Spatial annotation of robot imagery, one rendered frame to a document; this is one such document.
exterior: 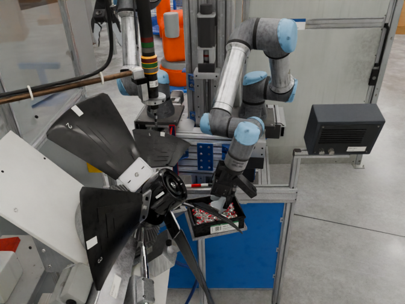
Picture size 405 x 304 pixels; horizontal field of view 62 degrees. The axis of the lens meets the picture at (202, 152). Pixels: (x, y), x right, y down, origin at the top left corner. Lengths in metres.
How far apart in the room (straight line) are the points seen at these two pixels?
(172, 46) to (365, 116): 3.75
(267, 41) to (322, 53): 1.62
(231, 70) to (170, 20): 3.55
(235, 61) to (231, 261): 1.09
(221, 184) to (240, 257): 0.82
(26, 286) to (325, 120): 1.22
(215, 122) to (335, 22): 1.86
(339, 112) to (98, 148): 0.92
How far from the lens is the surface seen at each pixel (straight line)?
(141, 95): 0.94
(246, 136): 1.05
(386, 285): 2.52
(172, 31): 4.80
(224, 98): 1.22
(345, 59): 2.99
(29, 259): 1.44
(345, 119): 1.42
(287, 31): 1.31
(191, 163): 1.92
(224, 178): 1.16
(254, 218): 1.71
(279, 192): 1.62
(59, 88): 0.87
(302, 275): 2.39
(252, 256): 1.90
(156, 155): 1.17
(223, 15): 1.80
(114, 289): 0.91
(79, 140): 0.99
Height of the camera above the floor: 1.83
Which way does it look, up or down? 32 degrees down
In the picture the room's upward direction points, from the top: 2 degrees counter-clockwise
